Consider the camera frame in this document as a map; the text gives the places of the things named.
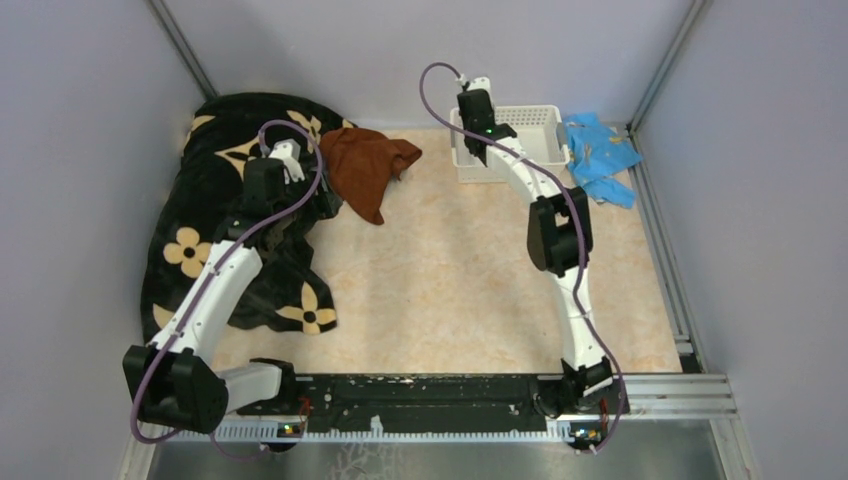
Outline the white plastic basket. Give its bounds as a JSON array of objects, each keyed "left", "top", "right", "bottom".
[{"left": 451, "top": 105, "right": 570, "bottom": 184}]

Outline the brown towel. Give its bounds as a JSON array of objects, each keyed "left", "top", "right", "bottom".
[{"left": 320, "top": 127, "right": 422, "bottom": 226}]

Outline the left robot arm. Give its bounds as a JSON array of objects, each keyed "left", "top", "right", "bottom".
[{"left": 122, "top": 157, "right": 324, "bottom": 444}]

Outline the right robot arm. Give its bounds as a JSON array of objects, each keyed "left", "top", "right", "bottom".
[{"left": 457, "top": 88, "right": 614, "bottom": 415}]

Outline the black blanket with tan flowers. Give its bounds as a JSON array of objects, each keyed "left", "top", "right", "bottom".
[{"left": 140, "top": 93, "right": 351, "bottom": 340}]

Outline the light blue cloth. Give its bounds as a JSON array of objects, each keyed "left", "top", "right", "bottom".
[{"left": 563, "top": 113, "right": 642, "bottom": 209}]

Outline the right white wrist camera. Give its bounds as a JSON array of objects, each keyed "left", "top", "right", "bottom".
[{"left": 457, "top": 76, "right": 491, "bottom": 95}]

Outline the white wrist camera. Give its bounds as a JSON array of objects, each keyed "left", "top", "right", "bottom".
[
  {"left": 457, "top": 76, "right": 491, "bottom": 95},
  {"left": 269, "top": 140, "right": 306, "bottom": 184}
]

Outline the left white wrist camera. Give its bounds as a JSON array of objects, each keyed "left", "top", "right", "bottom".
[{"left": 269, "top": 140, "right": 306, "bottom": 184}]

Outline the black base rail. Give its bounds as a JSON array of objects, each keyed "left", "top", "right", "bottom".
[{"left": 235, "top": 372, "right": 631, "bottom": 435}]

